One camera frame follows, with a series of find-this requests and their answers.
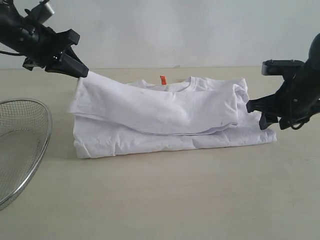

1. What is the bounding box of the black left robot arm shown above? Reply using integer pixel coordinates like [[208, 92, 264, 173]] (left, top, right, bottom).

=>
[[0, 0, 89, 78]]

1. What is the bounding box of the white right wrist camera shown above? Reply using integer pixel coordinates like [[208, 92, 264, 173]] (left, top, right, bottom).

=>
[[261, 59, 304, 76]]

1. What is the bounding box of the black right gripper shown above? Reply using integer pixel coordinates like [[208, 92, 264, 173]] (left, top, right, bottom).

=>
[[246, 74, 320, 130]]

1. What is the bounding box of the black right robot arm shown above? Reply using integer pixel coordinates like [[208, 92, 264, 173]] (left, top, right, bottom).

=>
[[246, 35, 320, 130]]

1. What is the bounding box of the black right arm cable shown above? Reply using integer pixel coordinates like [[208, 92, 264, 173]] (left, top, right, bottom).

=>
[[289, 99, 320, 131]]

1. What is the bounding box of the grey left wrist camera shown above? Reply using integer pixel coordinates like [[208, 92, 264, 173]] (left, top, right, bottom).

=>
[[24, 0, 55, 24]]

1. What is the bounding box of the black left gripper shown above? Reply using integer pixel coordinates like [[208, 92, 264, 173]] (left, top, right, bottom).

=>
[[22, 27, 89, 78]]

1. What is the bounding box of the white t-shirt with red logo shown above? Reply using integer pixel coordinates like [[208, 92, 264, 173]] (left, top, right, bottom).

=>
[[69, 72, 277, 159]]

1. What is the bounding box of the round wire mesh basket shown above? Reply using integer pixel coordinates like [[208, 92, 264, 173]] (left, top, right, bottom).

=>
[[0, 98, 52, 210]]

